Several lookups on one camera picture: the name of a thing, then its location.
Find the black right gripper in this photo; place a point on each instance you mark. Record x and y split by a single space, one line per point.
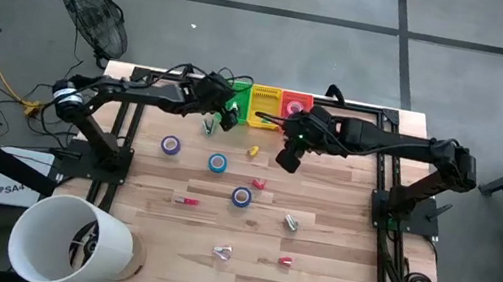
316 131

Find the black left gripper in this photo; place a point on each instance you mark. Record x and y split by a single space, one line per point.
210 96

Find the light blue tape roll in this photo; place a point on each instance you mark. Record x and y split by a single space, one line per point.
210 162

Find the grey staple remover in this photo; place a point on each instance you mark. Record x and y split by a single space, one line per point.
291 223

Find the dark blue tape roll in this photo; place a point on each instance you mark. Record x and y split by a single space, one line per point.
234 196

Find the slim red stapler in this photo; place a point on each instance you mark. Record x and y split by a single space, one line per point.
189 201

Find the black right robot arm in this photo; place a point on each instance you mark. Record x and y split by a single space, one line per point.
383 139

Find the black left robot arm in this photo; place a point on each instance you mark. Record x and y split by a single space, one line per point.
138 91

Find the teal staple remover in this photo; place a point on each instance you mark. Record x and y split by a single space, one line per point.
206 127

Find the yellow mini stapler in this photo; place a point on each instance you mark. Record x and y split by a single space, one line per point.
253 151

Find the red mini stapler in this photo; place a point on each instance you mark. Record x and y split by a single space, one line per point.
259 184
284 260

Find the purple tape roll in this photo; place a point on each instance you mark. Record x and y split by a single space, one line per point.
163 144

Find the green plastic basket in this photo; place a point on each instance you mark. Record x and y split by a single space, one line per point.
243 104

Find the yellow plastic basket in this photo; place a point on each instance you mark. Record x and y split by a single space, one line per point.
265 102

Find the orange-red plastic basket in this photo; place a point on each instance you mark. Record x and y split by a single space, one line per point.
308 100

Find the black floor fan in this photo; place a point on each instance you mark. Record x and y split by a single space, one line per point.
98 20

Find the white cylindrical lampshade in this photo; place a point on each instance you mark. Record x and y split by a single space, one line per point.
46 225

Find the white cardboard box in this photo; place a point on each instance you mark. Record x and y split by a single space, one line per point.
7 183

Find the black metal beam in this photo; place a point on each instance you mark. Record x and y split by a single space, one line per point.
1 157

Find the black table frame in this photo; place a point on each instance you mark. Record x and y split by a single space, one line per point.
368 110

